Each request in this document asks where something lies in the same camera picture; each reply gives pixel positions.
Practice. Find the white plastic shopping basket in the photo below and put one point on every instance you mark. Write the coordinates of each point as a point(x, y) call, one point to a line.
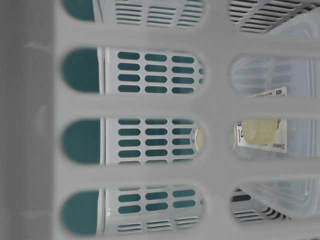
point(37, 105)

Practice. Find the cellophane tape in clear package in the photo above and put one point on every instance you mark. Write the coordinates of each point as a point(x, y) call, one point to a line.
point(197, 139)

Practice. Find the clear plastic food container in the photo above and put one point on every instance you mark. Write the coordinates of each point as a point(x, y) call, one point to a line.
point(283, 77)

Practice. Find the white printed container label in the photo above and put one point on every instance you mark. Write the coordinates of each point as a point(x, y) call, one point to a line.
point(268, 134)

